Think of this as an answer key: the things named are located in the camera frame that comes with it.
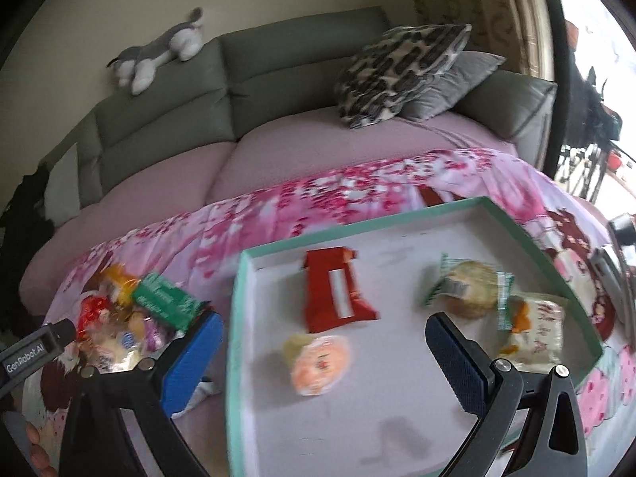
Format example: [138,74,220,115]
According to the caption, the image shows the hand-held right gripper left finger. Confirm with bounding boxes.
[60,310,224,477]

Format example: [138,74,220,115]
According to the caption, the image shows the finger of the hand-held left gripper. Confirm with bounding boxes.
[46,319,79,347]

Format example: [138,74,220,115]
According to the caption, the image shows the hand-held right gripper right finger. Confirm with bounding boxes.
[425,312,589,477]

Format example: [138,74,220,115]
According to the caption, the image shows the bun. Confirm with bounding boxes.
[92,328,145,373]

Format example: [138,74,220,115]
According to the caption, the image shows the dark green snack packet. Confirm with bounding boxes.
[130,271,203,332]

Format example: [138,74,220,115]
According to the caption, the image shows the teal cardboard box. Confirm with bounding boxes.
[223,197,604,477]

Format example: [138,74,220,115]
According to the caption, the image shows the round cracker packet green edges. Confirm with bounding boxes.
[422,253,516,331]

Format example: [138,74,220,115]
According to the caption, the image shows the cream pastry packet orange print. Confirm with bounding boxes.
[498,295,568,373]

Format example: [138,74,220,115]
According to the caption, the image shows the peach jelly cup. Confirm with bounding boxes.
[282,334,351,397]

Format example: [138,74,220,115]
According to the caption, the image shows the red packet with white stripe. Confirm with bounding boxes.
[302,247,379,335]

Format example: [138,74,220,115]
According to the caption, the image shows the person's left hand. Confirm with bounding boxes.
[22,421,58,476]

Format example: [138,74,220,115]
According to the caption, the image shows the dark cloth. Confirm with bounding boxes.
[0,161,55,319]

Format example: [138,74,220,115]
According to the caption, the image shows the pale grey pillow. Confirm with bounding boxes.
[44,143,81,227]

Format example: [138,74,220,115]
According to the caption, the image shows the silver device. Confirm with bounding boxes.
[589,213,636,329]

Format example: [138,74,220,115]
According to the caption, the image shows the printed cartoon blanket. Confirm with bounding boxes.
[20,146,636,477]

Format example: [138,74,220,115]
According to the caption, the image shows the black tripod stand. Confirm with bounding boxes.
[559,64,624,200]

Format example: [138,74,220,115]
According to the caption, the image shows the grey white plush dog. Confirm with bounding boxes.
[106,7,206,96]

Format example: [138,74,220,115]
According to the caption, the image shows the black patterned pillow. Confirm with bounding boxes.
[334,24,473,130]

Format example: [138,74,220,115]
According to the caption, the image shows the grey sofa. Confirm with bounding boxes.
[40,6,560,209]

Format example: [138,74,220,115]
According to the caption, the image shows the patterned beige curtain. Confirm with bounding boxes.
[402,0,555,83]

